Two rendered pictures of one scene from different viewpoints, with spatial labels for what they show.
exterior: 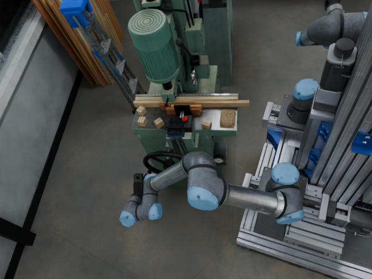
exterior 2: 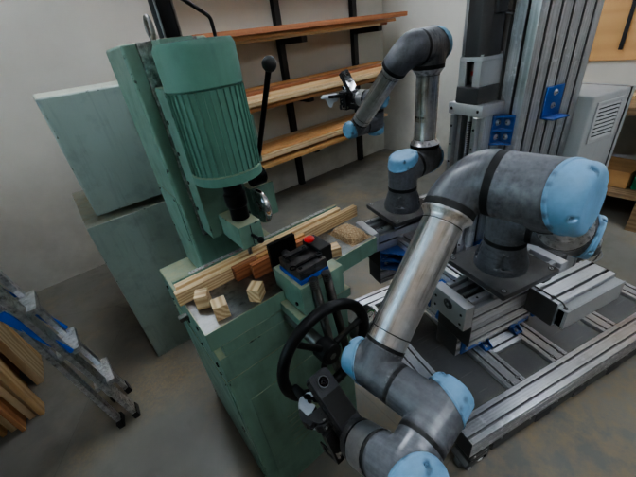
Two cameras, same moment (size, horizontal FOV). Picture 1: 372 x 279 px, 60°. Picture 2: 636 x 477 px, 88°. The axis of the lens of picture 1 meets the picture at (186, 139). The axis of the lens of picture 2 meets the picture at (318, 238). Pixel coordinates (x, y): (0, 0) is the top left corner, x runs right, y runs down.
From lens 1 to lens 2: 120 cm
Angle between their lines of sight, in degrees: 46
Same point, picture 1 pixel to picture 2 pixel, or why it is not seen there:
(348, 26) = (432, 31)
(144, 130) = (233, 324)
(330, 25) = (416, 33)
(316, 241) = (593, 291)
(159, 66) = (240, 132)
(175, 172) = (435, 244)
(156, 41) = (231, 61)
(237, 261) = not seen: outside the picture
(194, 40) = not seen: hidden behind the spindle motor
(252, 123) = not seen: hidden behind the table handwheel
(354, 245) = (551, 331)
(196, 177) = (531, 159)
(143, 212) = (443, 416)
